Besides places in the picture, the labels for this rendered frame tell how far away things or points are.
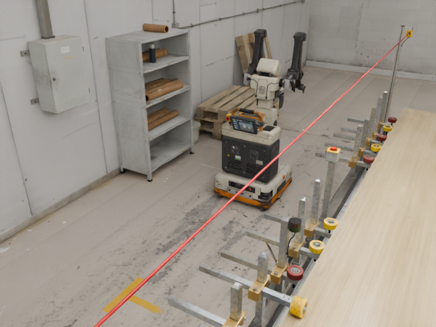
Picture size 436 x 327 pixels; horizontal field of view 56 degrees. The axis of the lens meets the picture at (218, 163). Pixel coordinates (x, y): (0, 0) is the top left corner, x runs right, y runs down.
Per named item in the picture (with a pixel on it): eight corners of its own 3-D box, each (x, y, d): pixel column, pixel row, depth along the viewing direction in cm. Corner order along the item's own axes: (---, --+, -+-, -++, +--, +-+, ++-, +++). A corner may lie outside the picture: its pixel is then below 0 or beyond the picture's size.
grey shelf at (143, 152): (120, 172, 489) (104, 37, 420) (166, 146, 559) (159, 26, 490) (150, 181, 469) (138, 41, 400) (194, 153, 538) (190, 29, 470)
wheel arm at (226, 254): (220, 257, 224) (220, 251, 222) (223, 254, 226) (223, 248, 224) (296, 287, 204) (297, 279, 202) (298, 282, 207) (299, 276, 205)
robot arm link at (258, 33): (252, 28, 418) (261, 28, 413) (258, 28, 429) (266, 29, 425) (247, 72, 431) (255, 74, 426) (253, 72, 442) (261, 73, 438)
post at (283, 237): (274, 294, 219) (281, 218, 198) (277, 290, 222) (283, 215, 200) (281, 296, 217) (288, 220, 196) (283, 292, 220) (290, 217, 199)
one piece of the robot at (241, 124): (262, 139, 391) (259, 122, 375) (230, 132, 407) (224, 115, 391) (266, 132, 397) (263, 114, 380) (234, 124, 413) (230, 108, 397)
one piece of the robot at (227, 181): (259, 196, 405) (260, 189, 401) (223, 185, 424) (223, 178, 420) (261, 194, 407) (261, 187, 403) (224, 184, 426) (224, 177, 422)
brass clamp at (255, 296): (246, 298, 184) (246, 289, 182) (259, 279, 194) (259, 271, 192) (259, 303, 181) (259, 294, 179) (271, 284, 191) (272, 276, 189)
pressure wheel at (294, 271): (283, 289, 206) (284, 271, 201) (289, 279, 212) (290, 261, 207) (298, 295, 202) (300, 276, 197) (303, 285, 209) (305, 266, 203)
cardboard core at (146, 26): (142, 23, 454) (163, 25, 441) (146, 23, 460) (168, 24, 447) (142, 31, 458) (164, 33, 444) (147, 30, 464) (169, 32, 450)
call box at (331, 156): (324, 161, 256) (326, 150, 253) (327, 157, 262) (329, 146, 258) (335, 164, 253) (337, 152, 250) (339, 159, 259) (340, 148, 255)
